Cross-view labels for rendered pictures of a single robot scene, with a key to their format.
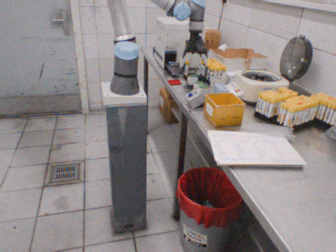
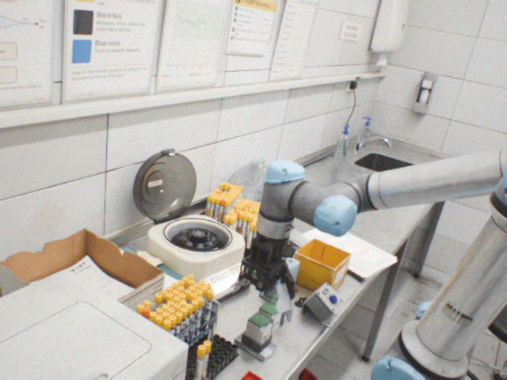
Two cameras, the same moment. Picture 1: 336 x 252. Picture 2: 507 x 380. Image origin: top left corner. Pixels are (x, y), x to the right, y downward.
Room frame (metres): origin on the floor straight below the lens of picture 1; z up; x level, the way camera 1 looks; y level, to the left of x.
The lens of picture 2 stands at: (2.18, 0.41, 1.63)
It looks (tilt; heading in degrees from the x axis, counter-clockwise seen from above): 22 degrees down; 224
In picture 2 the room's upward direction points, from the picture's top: 9 degrees clockwise
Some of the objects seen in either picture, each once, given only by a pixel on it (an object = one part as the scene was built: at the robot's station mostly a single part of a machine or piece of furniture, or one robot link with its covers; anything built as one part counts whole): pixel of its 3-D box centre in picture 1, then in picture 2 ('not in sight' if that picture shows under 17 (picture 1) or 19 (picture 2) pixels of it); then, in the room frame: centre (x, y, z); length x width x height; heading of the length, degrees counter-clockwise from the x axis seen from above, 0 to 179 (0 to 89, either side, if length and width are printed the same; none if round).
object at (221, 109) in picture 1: (223, 109); (320, 267); (1.13, -0.26, 0.93); 0.13 x 0.13 x 0.10; 14
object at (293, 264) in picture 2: (220, 96); (281, 279); (1.29, -0.27, 0.92); 0.10 x 0.07 x 0.10; 10
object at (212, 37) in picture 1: (201, 39); not in sight; (2.46, -0.29, 0.97); 0.31 x 0.23 x 0.18; 8
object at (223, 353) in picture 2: (194, 72); (203, 346); (1.64, -0.17, 0.93); 0.17 x 0.09 x 0.11; 15
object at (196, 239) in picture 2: (259, 80); (197, 243); (1.42, -0.49, 0.97); 0.15 x 0.15 x 0.07
